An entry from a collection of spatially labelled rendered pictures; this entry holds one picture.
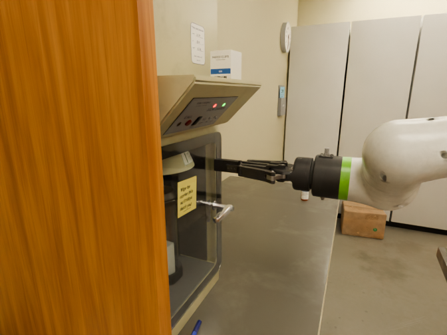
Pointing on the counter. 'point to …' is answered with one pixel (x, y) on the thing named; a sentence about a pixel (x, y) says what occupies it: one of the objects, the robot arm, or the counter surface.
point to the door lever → (221, 211)
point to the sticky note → (186, 196)
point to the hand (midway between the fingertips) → (227, 165)
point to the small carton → (225, 64)
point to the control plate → (199, 109)
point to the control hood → (171, 93)
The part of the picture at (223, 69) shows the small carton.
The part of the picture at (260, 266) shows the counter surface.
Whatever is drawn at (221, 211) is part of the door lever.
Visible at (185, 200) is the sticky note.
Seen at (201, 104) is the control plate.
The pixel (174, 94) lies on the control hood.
